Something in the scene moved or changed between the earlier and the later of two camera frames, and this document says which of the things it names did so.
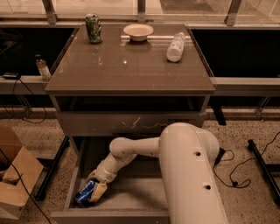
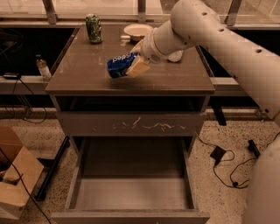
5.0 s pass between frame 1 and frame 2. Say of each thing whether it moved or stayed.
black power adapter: stayed
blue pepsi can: moved
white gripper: moved
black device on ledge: stayed
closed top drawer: stayed
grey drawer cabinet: stayed
